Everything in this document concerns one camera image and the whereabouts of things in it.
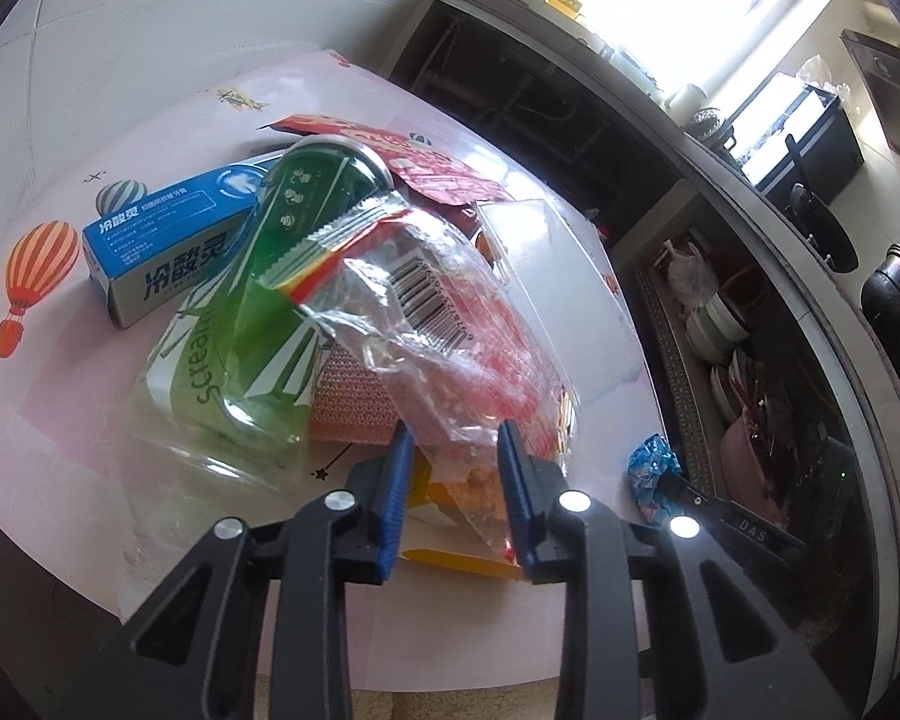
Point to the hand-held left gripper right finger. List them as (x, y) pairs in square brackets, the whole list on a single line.
[(516, 499)]

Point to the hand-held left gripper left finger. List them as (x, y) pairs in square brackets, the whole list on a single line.
[(396, 484)]

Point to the white and yellow medicine box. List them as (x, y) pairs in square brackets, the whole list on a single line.
[(457, 565)]

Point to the pink knitted sponge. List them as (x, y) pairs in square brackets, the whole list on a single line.
[(352, 397)]

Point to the blue wrapper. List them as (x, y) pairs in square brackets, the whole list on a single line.
[(651, 465)]

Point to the clear plastic bag red print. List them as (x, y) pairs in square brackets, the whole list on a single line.
[(435, 315)]

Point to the green plastic bottle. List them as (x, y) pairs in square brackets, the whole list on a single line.
[(270, 300)]

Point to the red snack wrapper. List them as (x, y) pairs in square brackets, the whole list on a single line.
[(435, 172)]

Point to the blue toothpaste box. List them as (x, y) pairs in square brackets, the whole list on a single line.
[(157, 240)]

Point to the stack of plates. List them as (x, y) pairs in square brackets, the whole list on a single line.
[(735, 382)]

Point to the stack of white bowls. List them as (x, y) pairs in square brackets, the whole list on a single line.
[(716, 322)]

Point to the white plastic bag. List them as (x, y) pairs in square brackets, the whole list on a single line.
[(686, 270)]

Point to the black wok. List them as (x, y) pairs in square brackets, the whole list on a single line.
[(825, 229)]

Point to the black storage crate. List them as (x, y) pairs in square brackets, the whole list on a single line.
[(802, 135)]

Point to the white jar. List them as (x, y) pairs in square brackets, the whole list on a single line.
[(686, 96)]

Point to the metal range hood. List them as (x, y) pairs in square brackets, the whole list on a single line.
[(889, 82)]

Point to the window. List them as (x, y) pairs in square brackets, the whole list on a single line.
[(682, 0)]

